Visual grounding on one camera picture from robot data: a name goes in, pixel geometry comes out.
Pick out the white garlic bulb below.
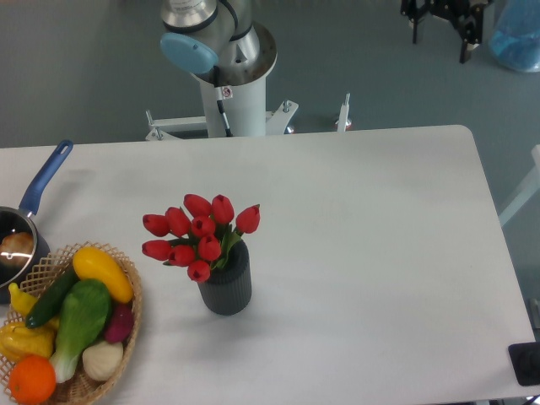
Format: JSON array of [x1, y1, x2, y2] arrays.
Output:
[[82, 341, 123, 381]]

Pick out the blue handled saucepan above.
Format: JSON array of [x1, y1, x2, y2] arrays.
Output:
[[1, 140, 73, 305]]

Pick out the dark green cucumber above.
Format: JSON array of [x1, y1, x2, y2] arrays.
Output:
[[25, 267, 79, 329]]

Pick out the yellow bell pepper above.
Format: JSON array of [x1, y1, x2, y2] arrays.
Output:
[[1, 321, 56, 363]]

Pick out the red tulip bouquet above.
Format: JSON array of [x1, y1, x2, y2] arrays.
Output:
[[142, 193, 261, 284]]

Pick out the brown bread in pan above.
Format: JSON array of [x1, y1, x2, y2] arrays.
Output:
[[1, 232, 34, 268]]

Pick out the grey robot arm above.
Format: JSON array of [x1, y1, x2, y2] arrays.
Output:
[[159, 1, 494, 87]]

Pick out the green bok choy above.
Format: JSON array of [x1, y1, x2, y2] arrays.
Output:
[[50, 279, 112, 384]]

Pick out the woven wicker basket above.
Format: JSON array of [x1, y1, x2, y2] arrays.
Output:
[[0, 240, 143, 405]]

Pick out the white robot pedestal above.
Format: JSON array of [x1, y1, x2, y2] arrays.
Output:
[[144, 73, 352, 142]]

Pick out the dark grey ribbed vase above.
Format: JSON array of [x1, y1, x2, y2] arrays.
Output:
[[198, 241, 252, 316]]

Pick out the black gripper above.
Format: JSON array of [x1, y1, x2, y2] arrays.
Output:
[[400, 0, 494, 64]]

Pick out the white frame at right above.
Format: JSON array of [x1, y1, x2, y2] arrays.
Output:
[[499, 144, 539, 227]]

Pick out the purple red vegetable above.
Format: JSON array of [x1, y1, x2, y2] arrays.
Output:
[[103, 304, 134, 343]]

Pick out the small yellow pepper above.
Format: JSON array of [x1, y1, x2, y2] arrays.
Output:
[[8, 283, 38, 317]]

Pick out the yellow squash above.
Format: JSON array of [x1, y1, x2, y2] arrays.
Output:
[[73, 246, 134, 304]]

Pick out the orange fruit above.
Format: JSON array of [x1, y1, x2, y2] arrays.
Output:
[[8, 355, 57, 404]]

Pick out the black device at table edge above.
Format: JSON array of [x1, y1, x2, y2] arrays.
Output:
[[508, 342, 540, 386]]

